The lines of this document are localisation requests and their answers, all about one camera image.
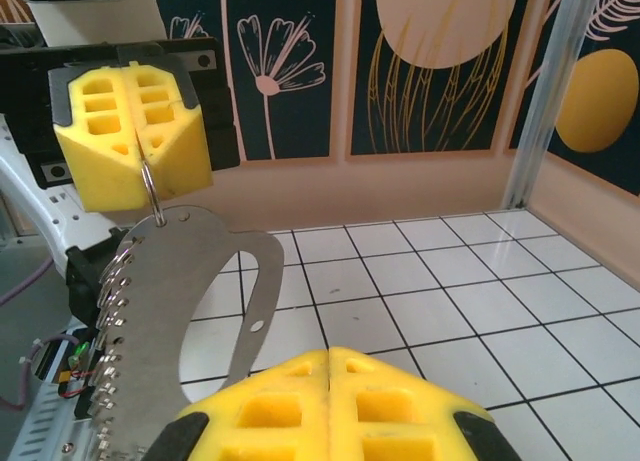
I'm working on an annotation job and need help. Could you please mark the small circuit board with wires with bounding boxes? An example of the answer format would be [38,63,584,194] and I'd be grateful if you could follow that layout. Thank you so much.
[57,340,99,397]

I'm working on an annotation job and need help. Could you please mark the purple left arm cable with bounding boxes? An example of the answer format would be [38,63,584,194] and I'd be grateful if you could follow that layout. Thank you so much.
[0,255,79,412]

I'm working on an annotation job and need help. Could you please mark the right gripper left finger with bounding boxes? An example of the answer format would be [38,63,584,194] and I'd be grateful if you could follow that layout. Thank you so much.
[159,348,331,461]

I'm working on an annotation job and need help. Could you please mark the metal key holder plate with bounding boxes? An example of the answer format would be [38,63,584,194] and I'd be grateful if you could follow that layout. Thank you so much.
[89,203,286,461]

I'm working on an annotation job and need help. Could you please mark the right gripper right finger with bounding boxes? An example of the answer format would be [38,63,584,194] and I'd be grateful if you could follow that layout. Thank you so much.
[327,346,522,461]

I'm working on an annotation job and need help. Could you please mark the perforated white cable tray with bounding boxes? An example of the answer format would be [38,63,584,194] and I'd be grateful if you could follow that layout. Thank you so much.
[0,378,101,461]

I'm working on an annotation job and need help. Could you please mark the aluminium corner post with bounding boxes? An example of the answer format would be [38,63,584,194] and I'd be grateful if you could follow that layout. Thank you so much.
[502,0,587,212]

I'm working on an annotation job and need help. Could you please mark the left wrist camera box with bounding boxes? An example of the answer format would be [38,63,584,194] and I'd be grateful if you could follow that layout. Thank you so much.
[8,0,169,48]

